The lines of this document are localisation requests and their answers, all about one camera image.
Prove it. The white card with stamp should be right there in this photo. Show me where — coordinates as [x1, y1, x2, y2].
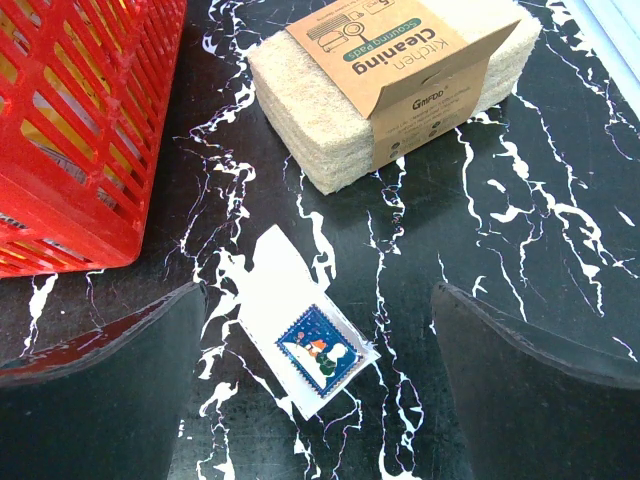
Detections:
[236, 225, 380, 420]

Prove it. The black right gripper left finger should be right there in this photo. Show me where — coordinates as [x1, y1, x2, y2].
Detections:
[1, 284, 208, 479]

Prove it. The scouring pads pack kraft sleeve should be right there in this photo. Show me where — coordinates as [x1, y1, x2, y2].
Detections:
[248, 1, 541, 195]

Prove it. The red plastic shopping basket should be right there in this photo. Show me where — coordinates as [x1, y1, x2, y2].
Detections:
[1, 1, 187, 277]

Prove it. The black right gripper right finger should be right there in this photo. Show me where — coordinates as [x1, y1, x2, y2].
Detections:
[431, 282, 639, 479]

